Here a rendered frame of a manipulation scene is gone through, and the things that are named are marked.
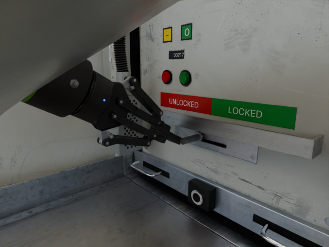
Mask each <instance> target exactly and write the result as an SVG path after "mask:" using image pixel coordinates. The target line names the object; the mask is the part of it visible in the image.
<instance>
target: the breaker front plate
mask: <svg viewBox="0 0 329 247"><path fill-rule="evenodd" d="M190 23H192V40H183V41H181V25H185V24H190ZM167 27H172V42H167V43H163V28H167ZM140 39H141V88H142V89H143V90H144V91H145V92H146V93H147V95H148V96H149V97H150V98H151V99H152V100H153V101H154V102H155V103H156V104H157V105H158V106H159V108H160V109H161V110H166V111H171V112H176V113H182V114H187V115H192V116H197V117H202V118H207V119H212V120H217V121H222V122H227V123H232V124H238V125H244V126H249V127H254V128H259V129H264V130H269V131H274V132H279V133H284V134H289V135H294V136H299V137H304V138H310V139H313V138H315V137H317V136H318V135H320V134H322V135H324V139H323V145H322V151H321V153H320V154H319V155H318V156H316V157H315V158H313V159H312V160H310V159H306V158H302V157H298V156H295V155H291V154H287V153H283V152H279V151H275V150H271V149H267V148H262V147H258V146H254V145H251V144H247V143H243V142H239V141H235V140H231V139H227V138H223V137H219V136H215V135H211V134H207V133H204V132H200V133H202V134H206V135H210V136H213V137H217V138H221V139H225V140H227V145H226V148H225V147H222V146H218V145H215V144H211V143H208V142H204V141H201V142H198V141H194V142H191V143H188V144H184V145H182V144H180V145H179V144H176V143H173V142H170V141H168V140H166V142H165V143H160V142H158V141H155V140H152V141H151V145H150V146H149V147H144V146H142V149H143V151H145V152H147V153H149V154H152V155H154V156H156V157H159V158H161V159H163V160H165V161H167V162H170V163H172V164H174V165H177V166H179V167H181V168H184V169H186V170H188V171H191V172H193V173H196V174H198V175H200V176H203V177H205V178H207V179H210V180H212V181H214V182H217V183H219V184H221V185H224V186H226V187H228V188H231V189H233V190H235V191H238V192H240V193H242V194H245V195H247V196H249V197H252V198H254V199H256V200H259V201H261V202H263V203H266V204H268V205H270V206H273V207H275V208H277V209H280V210H282V211H284V212H287V213H289V214H291V215H293V216H296V217H298V218H300V219H303V220H305V221H307V222H310V223H312V224H314V225H317V226H319V227H321V228H324V229H326V230H328V231H329V0H180V1H178V2H177V3H175V4H174V5H172V6H171V7H169V8H168V9H166V10H164V11H163V12H161V13H160V14H158V15H157V16H155V17H153V18H152V19H150V20H149V21H147V22H145V23H144V24H142V25H141V26H140ZM176 50H184V59H169V51H176ZM165 70H169V71H171V73H172V81H171V83H170V84H164V83H163V80H162V74H163V72H164V71H165ZM183 70H188V71H189V72H190V74H191V82H190V84H189V85H187V86H184V85H182V84H181V83H180V80H179V76H180V73H181V71H183ZM161 92H163V93H172V94H181V95H189V96H198V97H207V98H215V99H227V100H236V101H245V102H253V103H262V104H270V105H279V106H288V107H297V114H296V121H295V129H294V130H293V129H287V128H282V127H276V126H270V125H265V124H259V123H252V122H247V121H241V120H236V119H230V118H224V117H219V116H214V115H208V114H203V113H197V112H191V111H186V110H181V109H175V108H170V107H164V106H161Z"/></svg>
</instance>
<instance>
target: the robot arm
mask: <svg viewBox="0 0 329 247"><path fill-rule="evenodd" d="M178 1H180V0H0V115H2V114H3V113H4V112H6V111H7V110H8V109H10V108H11V107H12V106H14V105H15V104H17V103H18V102H20V101H21V102H24V103H26V104H29V105H31V106H34V107H36V108H39V109H41V110H44V111H46V112H49V113H51V114H54V115H56V116H58V117H61V118H63V117H66V116H68V115H72V116H74V117H77V118H79V119H81V120H84V121H86V122H89V123H91V124H92V125H93V126H94V127H95V128H96V129H98V131H99V137H98V139H97V142H98V143H99V144H101V145H103V146H105V147H108V146H112V145H115V144H121V145H132V146H144V147H149V146H150V145H151V141H152V140H155V141H158V142H160V143H165V142H166V140H168V141H170V142H173V143H176V144H179V145H180V139H181V137H179V136H177V135H175V134H173V133H172V132H170V129H171V127H170V126H169V125H167V124H165V123H164V121H161V116H162V115H163V111H162V110H161V109H160V108H159V106H158V105H157V104H156V103H155V102H154V101H153V100H152V99H151V98H150V97H149V96H148V95H147V93H146V92H145V91H144V90H143V89H142V88H141V87H140V85H139V82H138V80H137V78H136V77H134V76H126V77H125V78H124V81H122V82H121V83H120V82H112V81H111V80H109V79H107V78H106V77H104V76H102V75H101V74H99V73H97V72H96V71H94V70H93V66H92V63H91V62H90V61H89V60H87V59H88V58H89V57H91V56H93V55H94V54H96V53H97V52H99V51H101V50H102V49H104V48H106V47H107V46H109V45H110V44H112V43H114V42H115V41H117V40H118V39H120V38H122V37H123V36H125V35H126V34H128V33H130V32H131V31H133V30H134V29H136V28H137V27H139V26H141V25H142V24H144V23H145V22H147V21H149V20H150V19H152V18H153V17H155V16H157V15H158V14H160V13H161V12H163V11H164V10H166V9H168V8H169V7H171V6H172V5H174V4H175V3H177V2H178ZM126 90H127V91H129V92H130V93H131V94H132V95H133V96H134V97H135V98H136V99H137V100H138V101H139V102H140V103H141V104H142V105H143V106H144V107H145V108H146V109H147V110H148V111H149V112H150V113H151V114H152V115H150V114H148V113H146V112H144V111H143V110H141V109H139V108H138V107H136V106H135V105H133V104H131V101H130V99H129V97H128V95H127V92H126ZM128 113H130V114H132V115H134V116H136V117H138V118H140V119H142V120H144V121H146V122H148V123H150V124H152V125H151V127H150V129H147V128H145V127H143V126H141V125H139V124H137V123H135V122H133V121H131V120H129V119H127V114H128ZM121 125H122V126H125V127H127V128H129V129H131V130H133V131H135V132H138V133H140V134H142V135H144V136H143V137H142V138H139V137H131V136H122V135H114V134H112V133H111V132H107V130H108V129H112V128H115V127H118V126H121Z"/></svg>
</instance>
